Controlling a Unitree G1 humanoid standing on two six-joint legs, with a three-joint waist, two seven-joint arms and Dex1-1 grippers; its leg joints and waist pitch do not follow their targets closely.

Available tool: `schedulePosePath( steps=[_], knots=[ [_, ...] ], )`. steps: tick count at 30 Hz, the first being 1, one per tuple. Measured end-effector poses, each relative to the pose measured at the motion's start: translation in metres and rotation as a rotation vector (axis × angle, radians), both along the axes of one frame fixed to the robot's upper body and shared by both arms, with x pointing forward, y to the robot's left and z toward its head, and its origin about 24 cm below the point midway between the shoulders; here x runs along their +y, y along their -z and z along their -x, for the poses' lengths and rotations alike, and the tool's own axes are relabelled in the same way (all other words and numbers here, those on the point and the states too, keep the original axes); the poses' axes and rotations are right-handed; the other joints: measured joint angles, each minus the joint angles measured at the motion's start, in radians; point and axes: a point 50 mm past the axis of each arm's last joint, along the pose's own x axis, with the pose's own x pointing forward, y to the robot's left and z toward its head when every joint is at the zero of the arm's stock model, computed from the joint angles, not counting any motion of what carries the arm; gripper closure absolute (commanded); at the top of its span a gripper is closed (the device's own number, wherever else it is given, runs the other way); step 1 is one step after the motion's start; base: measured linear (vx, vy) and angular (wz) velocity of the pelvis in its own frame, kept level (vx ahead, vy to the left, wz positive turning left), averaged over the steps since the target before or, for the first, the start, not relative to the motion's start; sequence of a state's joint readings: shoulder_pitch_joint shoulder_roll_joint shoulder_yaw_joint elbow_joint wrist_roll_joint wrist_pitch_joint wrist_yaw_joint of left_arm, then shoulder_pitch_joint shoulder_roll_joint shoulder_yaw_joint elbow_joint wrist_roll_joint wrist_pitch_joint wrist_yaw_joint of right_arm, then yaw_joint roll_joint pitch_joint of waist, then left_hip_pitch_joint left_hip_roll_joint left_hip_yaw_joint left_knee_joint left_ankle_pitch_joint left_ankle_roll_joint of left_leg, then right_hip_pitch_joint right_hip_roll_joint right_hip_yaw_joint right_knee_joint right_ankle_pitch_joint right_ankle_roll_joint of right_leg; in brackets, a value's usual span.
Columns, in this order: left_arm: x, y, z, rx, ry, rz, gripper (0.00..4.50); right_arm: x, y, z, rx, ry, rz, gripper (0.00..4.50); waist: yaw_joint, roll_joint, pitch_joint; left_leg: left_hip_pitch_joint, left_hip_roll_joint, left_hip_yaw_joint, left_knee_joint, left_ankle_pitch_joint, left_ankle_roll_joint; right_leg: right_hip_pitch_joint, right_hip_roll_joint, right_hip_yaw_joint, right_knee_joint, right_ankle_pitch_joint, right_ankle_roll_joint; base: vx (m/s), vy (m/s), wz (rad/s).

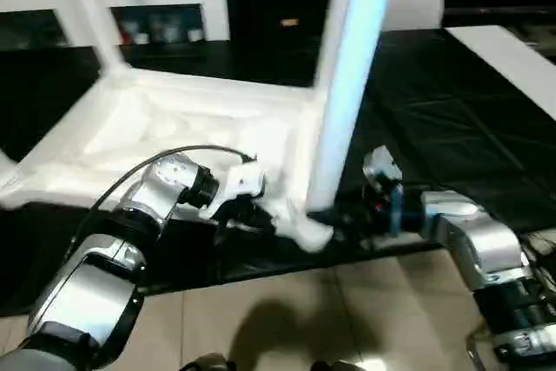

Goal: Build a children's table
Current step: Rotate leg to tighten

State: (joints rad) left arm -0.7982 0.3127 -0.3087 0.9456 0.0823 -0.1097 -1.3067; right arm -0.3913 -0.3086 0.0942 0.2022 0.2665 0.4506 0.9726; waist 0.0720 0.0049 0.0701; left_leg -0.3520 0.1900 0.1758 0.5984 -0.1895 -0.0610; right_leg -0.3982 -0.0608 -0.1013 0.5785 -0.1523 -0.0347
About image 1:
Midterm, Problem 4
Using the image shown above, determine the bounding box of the white plastic table top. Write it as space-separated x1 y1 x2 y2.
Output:
0 69 336 254

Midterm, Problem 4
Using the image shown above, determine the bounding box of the white table leg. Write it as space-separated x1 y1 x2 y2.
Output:
0 147 21 185
313 0 361 90
306 0 401 212
63 0 129 79

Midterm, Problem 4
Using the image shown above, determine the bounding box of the dark robot left foot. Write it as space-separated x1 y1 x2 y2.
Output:
190 355 238 371

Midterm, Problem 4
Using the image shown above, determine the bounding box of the dark robot foot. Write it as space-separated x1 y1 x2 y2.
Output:
312 360 361 371
190 355 238 371

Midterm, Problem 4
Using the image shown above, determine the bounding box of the dark robot right foot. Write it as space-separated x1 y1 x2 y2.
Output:
312 360 361 371

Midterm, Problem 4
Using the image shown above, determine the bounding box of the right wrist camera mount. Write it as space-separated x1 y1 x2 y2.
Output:
362 144 405 237

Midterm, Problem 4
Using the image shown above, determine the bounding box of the grey metal floor bracket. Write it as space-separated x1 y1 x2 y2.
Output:
467 329 492 371

